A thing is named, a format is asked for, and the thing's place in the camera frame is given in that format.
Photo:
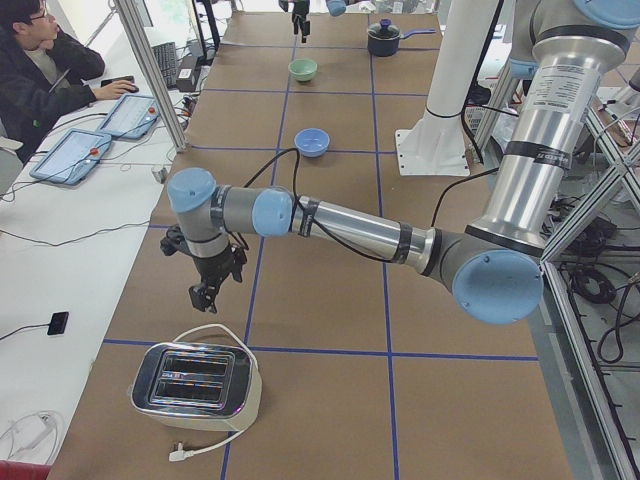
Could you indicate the far blue teach pendant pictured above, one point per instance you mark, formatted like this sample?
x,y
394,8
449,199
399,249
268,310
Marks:
x,y
131,117

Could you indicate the near blue teach pendant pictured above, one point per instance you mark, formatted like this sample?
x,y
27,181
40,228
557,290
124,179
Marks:
x,y
72,158

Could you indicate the small black box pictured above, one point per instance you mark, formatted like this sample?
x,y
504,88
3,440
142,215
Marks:
x,y
58,323

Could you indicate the seated person in black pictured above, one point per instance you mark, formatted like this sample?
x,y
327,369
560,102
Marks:
x,y
44,74

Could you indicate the green bowl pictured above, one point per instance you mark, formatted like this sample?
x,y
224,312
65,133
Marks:
x,y
303,69

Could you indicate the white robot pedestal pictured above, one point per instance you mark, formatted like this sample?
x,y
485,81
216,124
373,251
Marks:
x,y
435,145

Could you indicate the white chrome toaster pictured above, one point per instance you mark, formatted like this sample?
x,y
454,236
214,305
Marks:
x,y
198,386

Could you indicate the black keyboard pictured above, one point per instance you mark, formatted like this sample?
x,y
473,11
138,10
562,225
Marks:
x,y
166,59

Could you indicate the blue teach pendant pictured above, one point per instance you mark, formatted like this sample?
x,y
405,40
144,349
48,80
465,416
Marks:
x,y
72,158
131,117

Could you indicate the aluminium frame post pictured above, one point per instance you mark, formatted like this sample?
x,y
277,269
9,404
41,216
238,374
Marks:
x,y
134,29

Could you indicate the blue bowl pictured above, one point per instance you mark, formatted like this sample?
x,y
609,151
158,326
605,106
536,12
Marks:
x,y
312,142

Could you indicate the blue saucepan with lid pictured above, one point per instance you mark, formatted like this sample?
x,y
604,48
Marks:
x,y
384,37

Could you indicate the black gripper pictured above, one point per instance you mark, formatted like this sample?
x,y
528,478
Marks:
x,y
212,270
300,10

